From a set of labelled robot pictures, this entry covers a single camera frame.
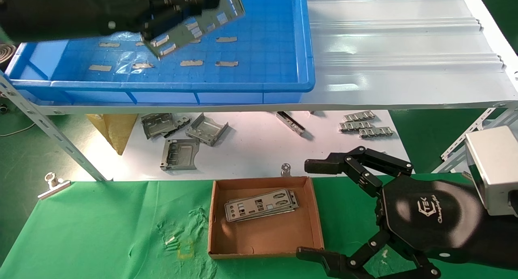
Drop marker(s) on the brown cardboard box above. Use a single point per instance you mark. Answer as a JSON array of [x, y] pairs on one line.
[[267, 238]]

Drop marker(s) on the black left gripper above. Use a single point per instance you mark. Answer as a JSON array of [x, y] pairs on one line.
[[73, 11]]

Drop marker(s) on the white paper sheet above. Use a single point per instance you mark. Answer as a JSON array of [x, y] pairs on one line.
[[251, 149]]

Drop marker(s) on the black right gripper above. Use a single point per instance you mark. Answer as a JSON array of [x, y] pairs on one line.
[[429, 214]]

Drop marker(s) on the slotted metal strip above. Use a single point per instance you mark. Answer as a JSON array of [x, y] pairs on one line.
[[376, 132], [359, 116], [356, 126]]

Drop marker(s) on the long narrow metal bracket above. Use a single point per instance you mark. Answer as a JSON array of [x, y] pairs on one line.
[[290, 123]]

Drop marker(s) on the grey slotted steel shelf leg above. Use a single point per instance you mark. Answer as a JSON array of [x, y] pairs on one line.
[[455, 163], [465, 135], [52, 131]]

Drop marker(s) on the green cloth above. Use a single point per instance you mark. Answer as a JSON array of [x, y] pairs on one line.
[[101, 230]]

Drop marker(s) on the large silver binder clip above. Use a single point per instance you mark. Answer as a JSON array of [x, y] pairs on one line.
[[54, 188]]

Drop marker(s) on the white corrugated shelf panel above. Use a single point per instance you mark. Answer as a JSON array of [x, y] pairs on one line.
[[404, 48]]

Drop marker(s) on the metal IO shield plate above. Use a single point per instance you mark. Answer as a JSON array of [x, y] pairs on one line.
[[297, 204], [259, 204], [218, 18]]

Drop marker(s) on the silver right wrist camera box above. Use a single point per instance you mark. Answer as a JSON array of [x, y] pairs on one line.
[[495, 169]]

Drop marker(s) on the small grey metal bracket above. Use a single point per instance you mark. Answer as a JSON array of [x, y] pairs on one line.
[[183, 121]]

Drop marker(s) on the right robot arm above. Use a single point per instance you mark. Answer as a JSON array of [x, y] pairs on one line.
[[499, 242]]

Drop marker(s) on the grey U-shaped metal bracket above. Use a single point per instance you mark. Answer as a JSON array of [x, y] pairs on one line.
[[206, 131]]

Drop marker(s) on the blue plastic tray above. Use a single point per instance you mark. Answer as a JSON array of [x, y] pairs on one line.
[[263, 48]]

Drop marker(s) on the clear plastic film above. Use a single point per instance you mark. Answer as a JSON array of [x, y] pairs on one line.
[[125, 62]]

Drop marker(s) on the grey flat metal bracket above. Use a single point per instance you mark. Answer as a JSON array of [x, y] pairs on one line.
[[180, 153]]

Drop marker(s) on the grey stamped metal bracket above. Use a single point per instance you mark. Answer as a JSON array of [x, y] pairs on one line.
[[158, 125]]

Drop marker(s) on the yellow woven bag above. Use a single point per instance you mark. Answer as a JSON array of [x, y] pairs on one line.
[[115, 129]]

